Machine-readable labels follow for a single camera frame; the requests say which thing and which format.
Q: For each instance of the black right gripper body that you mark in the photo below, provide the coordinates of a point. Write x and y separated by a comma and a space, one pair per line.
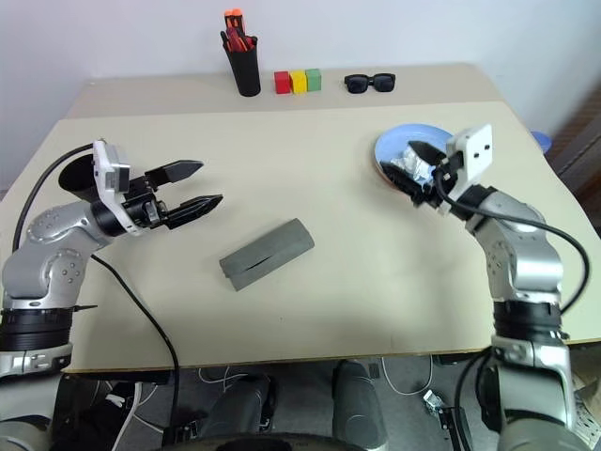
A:
432, 195

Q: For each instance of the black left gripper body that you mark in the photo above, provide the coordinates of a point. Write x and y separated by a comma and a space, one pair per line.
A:
145, 206

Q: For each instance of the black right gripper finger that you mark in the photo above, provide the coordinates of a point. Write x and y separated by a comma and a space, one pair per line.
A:
429, 152
399, 178

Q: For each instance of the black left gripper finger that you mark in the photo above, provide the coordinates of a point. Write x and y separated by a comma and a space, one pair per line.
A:
176, 171
195, 209

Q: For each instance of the white tissue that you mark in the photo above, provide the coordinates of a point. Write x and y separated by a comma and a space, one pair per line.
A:
413, 162

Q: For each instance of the blue plate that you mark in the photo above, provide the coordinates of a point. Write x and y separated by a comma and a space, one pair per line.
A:
399, 138

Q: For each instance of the grey glasses case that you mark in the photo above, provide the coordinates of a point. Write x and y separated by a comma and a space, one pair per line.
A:
267, 253

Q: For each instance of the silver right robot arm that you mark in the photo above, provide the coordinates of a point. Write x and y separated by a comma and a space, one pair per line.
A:
526, 268

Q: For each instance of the black marker holder cup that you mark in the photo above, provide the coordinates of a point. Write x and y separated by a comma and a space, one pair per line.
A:
246, 73

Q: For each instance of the black sunglasses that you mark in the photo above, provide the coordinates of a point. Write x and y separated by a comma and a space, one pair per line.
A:
359, 83

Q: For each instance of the blue plastic stool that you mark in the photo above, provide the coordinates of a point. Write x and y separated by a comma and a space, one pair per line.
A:
542, 141

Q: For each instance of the green wooden block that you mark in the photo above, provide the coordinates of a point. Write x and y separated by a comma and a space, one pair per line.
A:
313, 80

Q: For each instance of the red wooden block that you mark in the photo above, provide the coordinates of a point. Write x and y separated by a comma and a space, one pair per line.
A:
282, 83

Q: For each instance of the yellow wooden block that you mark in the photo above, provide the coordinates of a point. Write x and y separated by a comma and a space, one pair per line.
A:
298, 82

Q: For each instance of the red marker in holder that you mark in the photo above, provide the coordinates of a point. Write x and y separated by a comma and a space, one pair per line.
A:
239, 42

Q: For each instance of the brown wooden furniture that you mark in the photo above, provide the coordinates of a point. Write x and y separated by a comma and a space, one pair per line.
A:
580, 160

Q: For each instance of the orange capped black marker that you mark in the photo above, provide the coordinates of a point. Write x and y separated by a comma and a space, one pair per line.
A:
229, 21
238, 19

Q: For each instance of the dark grey rounded shape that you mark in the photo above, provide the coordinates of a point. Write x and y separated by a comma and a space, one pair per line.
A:
357, 404
241, 404

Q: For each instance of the metal caster wheel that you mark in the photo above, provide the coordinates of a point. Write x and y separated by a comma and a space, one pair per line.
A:
434, 401

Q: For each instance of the black domed shape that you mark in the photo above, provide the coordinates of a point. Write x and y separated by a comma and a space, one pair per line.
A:
267, 445

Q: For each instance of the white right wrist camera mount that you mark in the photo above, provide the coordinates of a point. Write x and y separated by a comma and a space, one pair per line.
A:
472, 155

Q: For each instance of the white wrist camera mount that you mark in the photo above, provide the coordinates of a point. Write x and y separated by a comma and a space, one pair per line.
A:
472, 155
110, 174

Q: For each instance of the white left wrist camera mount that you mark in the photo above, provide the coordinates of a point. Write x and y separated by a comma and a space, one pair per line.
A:
110, 174

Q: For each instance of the black table frame bar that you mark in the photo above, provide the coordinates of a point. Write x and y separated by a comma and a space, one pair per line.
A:
131, 377

